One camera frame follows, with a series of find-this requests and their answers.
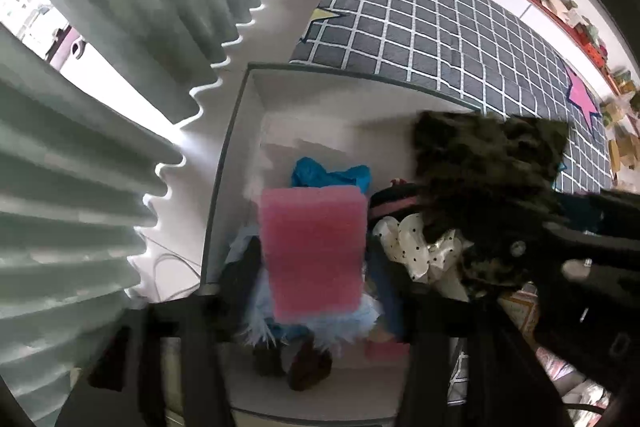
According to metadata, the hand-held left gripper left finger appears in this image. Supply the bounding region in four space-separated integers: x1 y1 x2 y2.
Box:
55 242 266 427

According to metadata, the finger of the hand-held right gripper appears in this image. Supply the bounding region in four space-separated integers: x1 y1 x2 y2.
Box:
550 189 640 238
495 217 640 323

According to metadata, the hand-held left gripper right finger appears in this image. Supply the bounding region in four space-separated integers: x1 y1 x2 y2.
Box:
367 247 576 427

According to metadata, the white polka dot scrunchie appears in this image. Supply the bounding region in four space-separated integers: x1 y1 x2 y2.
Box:
372 213 473 298

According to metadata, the light blue fluffy scrunchie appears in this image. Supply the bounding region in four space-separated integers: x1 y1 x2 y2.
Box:
227 227 383 348

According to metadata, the pink cloth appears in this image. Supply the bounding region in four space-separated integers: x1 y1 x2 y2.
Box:
257 187 368 323

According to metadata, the red pink striped sock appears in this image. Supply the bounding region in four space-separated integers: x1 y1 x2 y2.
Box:
370 179 426 233

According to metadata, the purple brown sock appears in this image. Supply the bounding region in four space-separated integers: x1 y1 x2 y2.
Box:
252 337 333 392

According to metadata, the dark camouflage garment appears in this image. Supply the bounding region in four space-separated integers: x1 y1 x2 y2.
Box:
412 109 571 298

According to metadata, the blue cloth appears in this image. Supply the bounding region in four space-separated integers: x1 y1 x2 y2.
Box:
291 157 373 198

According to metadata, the grey-green storage box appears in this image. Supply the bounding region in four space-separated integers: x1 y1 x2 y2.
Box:
200 62 483 423

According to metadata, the white floral tissue box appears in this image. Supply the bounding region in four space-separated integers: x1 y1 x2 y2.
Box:
542 347 616 413

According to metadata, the red cardboard box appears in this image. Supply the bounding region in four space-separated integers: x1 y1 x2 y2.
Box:
497 287 543 343

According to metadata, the grey-green pleated curtain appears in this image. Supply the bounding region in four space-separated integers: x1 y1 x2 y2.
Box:
0 0 301 427

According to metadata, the shelf with small items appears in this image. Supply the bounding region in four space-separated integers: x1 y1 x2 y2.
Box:
470 0 640 188

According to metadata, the grey checked star blanket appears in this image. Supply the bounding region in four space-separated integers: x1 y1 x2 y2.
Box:
290 0 613 192

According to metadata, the window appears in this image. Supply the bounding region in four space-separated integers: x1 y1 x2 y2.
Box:
0 0 176 122

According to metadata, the white cable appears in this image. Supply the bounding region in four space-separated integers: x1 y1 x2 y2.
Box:
145 242 206 303

